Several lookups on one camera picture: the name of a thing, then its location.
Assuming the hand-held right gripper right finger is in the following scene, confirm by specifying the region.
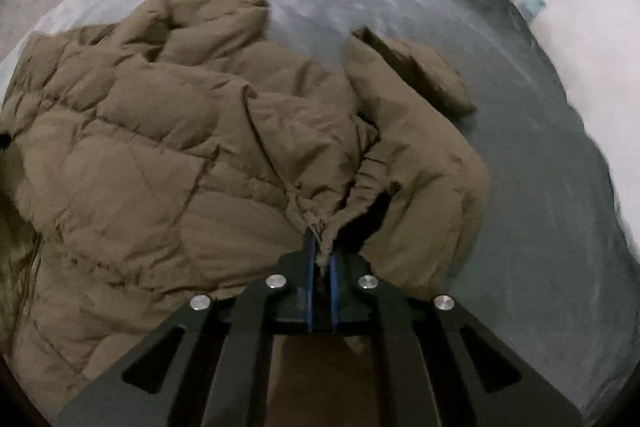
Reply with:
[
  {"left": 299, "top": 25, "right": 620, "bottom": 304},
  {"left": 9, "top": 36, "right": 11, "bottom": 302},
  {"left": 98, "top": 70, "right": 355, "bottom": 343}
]
[{"left": 329, "top": 253, "right": 584, "bottom": 427}]

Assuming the brown puffer jacket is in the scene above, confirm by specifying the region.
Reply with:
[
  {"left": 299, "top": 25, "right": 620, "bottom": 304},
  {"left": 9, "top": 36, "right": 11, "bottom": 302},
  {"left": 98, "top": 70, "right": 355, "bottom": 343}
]
[{"left": 0, "top": 0, "right": 490, "bottom": 413}]

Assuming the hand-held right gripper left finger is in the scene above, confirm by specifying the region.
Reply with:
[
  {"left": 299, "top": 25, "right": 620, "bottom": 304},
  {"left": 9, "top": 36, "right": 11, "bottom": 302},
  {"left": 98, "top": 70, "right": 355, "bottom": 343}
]
[{"left": 55, "top": 231, "right": 318, "bottom": 427}]

